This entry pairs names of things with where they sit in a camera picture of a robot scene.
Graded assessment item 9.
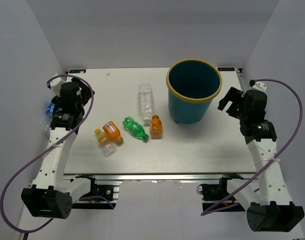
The blue label water bottle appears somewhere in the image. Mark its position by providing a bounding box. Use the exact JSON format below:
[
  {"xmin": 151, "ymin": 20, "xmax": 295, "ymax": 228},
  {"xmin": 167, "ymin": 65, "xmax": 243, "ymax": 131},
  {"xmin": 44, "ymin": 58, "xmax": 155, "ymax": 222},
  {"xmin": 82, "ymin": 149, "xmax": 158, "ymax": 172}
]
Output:
[{"xmin": 44, "ymin": 103, "xmax": 55, "ymax": 132}]

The green plastic bottle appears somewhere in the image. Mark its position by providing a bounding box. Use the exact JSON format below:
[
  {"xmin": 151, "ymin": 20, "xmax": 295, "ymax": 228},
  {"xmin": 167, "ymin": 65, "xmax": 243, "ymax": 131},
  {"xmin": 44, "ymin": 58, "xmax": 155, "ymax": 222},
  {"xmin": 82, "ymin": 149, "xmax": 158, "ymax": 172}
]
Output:
[{"xmin": 122, "ymin": 116, "xmax": 149, "ymax": 142}]

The small orange juice bottle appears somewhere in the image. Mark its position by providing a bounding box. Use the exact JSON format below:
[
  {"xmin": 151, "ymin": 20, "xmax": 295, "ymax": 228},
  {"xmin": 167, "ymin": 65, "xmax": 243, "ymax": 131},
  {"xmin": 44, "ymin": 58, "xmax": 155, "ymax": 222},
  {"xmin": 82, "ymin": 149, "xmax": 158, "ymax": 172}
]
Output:
[{"xmin": 150, "ymin": 115, "xmax": 163, "ymax": 139}]

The clear plastic water bottle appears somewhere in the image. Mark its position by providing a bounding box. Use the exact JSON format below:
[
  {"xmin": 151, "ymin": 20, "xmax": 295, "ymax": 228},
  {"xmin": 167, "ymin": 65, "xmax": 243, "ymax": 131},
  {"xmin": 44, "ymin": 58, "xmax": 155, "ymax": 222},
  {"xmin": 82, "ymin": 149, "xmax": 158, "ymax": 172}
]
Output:
[{"xmin": 138, "ymin": 83, "xmax": 154, "ymax": 124}]

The orange bottle with label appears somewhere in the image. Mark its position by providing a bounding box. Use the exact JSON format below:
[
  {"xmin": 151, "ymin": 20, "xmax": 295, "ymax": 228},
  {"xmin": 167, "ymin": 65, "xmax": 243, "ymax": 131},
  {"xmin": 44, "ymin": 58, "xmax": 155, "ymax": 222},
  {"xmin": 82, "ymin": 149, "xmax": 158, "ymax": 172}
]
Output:
[{"xmin": 102, "ymin": 121, "xmax": 124, "ymax": 145}]

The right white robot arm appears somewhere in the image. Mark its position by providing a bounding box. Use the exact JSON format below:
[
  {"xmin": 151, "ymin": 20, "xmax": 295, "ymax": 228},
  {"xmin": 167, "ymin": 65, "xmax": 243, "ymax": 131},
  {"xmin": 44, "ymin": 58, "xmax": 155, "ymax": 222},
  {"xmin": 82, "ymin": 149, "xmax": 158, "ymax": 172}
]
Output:
[{"xmin": 218, "ymin": 86, "xmax": 305, "ymax": 233}]

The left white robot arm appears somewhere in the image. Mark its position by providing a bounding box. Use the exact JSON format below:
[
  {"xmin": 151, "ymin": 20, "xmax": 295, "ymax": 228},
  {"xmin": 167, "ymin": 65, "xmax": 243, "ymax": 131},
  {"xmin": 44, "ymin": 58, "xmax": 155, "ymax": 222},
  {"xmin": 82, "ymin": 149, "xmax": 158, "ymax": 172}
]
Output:
[{"xmin": 21, "ymin": 77, "xmax": 98, "ymax": 219}]

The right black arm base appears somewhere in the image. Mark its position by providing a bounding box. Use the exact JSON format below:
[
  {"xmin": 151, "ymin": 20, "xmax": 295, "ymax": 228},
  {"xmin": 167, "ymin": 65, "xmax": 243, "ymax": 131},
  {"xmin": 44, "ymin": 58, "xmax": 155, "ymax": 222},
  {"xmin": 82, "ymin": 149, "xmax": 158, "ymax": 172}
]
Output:
[{"xmin": 196, "ymin": 173, "xmax": 245, "ymax": 212}]

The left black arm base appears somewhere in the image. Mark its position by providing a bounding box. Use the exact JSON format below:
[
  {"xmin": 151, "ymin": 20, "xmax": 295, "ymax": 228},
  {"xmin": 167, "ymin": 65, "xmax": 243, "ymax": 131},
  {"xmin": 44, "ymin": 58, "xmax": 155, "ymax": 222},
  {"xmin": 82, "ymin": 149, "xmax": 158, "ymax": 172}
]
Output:
[{"xmin": 72, "ymin": 175, "xmax": 120, "ymax": 210}]

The teal bin with yellow rim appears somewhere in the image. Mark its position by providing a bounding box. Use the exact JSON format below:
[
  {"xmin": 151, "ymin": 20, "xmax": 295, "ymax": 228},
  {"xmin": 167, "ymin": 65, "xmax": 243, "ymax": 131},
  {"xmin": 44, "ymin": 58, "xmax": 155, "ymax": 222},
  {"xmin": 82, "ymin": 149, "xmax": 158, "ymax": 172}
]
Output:
[{"xmin": 166, "ymin": 58, "xmax": 223, "ymax": 124}]

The left blue corner sticker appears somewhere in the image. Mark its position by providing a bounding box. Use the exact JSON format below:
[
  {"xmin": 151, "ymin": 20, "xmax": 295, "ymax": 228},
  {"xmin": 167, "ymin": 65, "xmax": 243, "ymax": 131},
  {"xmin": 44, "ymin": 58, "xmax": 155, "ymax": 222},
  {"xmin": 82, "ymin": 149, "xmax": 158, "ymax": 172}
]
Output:
[{"xmin": 68, "ymin": 69, "xmax": 86, "ymax": 74}]

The blue corner sticker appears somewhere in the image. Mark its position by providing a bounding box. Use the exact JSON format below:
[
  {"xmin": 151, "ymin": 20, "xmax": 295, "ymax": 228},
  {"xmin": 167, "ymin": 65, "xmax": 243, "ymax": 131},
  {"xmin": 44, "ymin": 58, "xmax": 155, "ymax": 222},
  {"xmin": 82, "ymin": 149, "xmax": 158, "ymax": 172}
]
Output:
[
  {"xmin": 217, "ymin": 67, "xmax": 236, "ymax": 72},
  {"xmin": 68, "ymin": 69, "xmax": 86, "ymax": 74}
]

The right blue corner sticker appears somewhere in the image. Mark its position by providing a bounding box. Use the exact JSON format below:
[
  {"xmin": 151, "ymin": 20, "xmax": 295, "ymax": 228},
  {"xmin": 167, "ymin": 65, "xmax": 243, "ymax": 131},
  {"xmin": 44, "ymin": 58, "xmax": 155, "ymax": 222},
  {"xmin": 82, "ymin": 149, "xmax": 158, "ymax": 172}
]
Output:
[{"xmin": 217, "ymin": 67, "xmax": 236, "ymax": 72}]

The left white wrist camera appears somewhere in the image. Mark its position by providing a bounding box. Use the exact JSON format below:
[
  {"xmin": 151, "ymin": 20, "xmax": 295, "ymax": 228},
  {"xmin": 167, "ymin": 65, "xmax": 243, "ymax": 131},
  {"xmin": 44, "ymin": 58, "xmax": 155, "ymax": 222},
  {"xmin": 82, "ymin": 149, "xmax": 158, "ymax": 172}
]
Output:
[{"xmin": 46, "ymin": 77, "xmax": 66, "ymax": 96}]

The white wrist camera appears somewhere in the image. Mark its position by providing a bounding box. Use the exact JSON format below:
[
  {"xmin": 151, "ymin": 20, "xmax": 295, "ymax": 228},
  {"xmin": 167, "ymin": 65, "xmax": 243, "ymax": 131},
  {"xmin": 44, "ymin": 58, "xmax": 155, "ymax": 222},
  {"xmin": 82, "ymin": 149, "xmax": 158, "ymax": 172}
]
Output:
[
  {"xmin": 249, "ymin": 79, "xmax": 267, "ymax": 93},
  {"xmin": 46, "ymin": 77, "xmax": 66, "ymax": 96}
]

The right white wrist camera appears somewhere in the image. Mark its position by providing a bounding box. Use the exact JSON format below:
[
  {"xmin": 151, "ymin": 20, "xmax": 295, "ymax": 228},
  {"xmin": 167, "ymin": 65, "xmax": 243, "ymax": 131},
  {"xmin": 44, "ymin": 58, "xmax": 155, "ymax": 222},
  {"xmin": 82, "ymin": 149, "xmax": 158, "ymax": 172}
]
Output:
[{"xmin": 249, "ymin": 79, "xmax": 267, "ymax": 93}]

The aluminium table rail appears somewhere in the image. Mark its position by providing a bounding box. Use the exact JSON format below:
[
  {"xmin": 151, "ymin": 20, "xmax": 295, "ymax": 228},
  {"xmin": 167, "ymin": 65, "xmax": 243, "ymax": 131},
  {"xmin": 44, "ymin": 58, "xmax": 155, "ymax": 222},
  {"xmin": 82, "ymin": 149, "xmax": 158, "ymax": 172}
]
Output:
[{"xmin": 62, "ymin": 172, "xmax": 258, "ymax": 182}]

